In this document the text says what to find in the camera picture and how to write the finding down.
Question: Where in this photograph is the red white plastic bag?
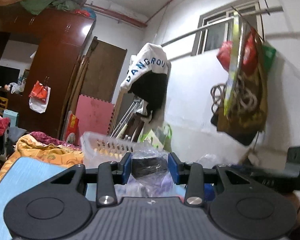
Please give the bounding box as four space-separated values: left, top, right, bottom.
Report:
29 81 51 114

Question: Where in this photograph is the orange yellow blanket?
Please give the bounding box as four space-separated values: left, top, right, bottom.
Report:
0 134 84 181

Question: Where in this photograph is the black item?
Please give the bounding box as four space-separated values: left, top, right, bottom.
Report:
132 142 168 179

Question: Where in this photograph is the white black hanging garment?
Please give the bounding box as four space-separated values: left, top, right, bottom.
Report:
120 43 171 122

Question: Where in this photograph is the green white shopping bag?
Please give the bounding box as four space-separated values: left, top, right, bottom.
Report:
138 123 172 152

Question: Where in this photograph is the white plastic laundry basket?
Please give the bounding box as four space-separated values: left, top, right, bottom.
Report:
80 132 146 168

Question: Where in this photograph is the dark red wooden wardrobe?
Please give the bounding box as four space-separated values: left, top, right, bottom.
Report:
0 4 95 137

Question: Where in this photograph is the pink foam mat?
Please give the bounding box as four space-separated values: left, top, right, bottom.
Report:
75 94 114 145

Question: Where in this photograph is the window with white frame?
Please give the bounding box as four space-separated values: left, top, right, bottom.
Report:
191 0 260 56

